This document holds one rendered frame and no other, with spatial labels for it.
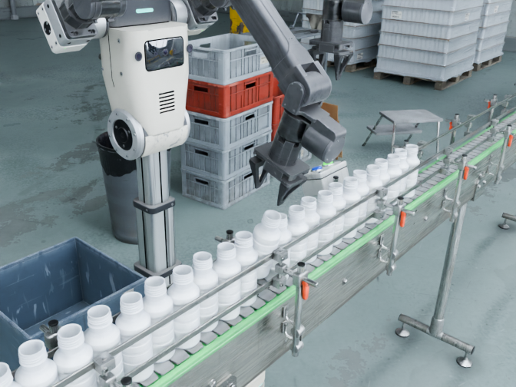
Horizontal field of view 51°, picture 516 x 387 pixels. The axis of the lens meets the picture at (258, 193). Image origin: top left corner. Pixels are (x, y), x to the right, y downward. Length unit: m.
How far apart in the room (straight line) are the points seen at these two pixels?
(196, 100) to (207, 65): 0.27
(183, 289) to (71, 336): 0.22
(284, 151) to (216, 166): 2.73
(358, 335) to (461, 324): 0.55
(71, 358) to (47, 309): 0.76
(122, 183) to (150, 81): 1.72
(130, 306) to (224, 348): 0.27
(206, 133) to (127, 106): 2.12
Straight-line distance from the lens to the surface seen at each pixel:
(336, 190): 1.38
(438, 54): 7.69
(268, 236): 1.15
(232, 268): 1.10
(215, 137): 3.68
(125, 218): 3.38
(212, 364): 1.14
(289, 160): 1.05
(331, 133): 0.97
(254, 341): 1.23
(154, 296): 1.00
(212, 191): 3.86
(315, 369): 2.56
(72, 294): 1.70
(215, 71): 3.57
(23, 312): 1.64
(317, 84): 0.98
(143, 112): 1.61
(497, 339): 2.97
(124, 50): 1.57
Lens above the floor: 1.72
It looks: 25 degrees down
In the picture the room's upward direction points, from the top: 2 degrees clockwise
